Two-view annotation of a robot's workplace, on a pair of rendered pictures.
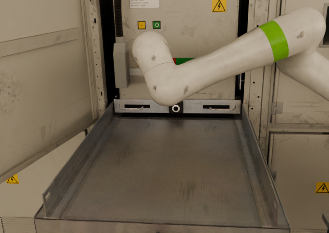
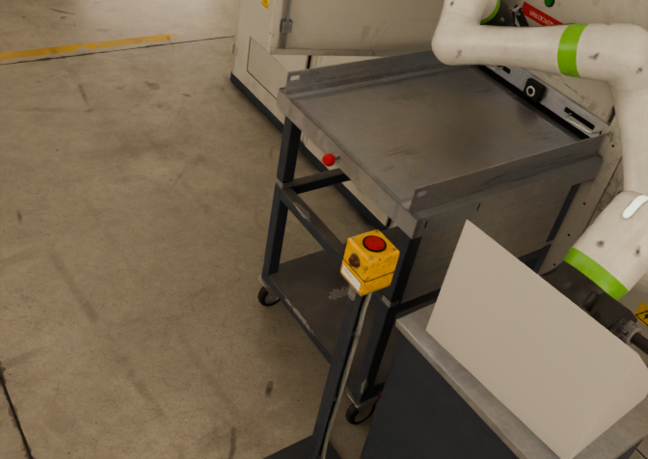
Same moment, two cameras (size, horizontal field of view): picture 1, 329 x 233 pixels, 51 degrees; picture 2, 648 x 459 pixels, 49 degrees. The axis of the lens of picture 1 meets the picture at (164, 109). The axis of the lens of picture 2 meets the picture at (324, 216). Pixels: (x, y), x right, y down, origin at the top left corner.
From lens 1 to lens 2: 1.18 m
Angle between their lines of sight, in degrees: 42
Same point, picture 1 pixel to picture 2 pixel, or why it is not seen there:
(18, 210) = not seen: hidden behind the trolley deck
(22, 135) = (338, 23)
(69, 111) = (412, 26)
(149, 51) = not seen: outside the picture
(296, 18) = (604, 35)
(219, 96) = (590, 106)
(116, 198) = (345, 117)
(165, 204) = (367, 145)
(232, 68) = (511, 56)
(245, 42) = (538, 34)
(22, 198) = not seen: hidden behind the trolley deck
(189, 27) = not seen: outside the picture
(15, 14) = not seen: outside the picture
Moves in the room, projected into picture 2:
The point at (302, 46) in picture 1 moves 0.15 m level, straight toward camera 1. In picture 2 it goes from (595, 72) to (535, 72)
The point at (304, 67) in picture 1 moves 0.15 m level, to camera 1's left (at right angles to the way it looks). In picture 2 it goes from (622, 107) to (567, 76)
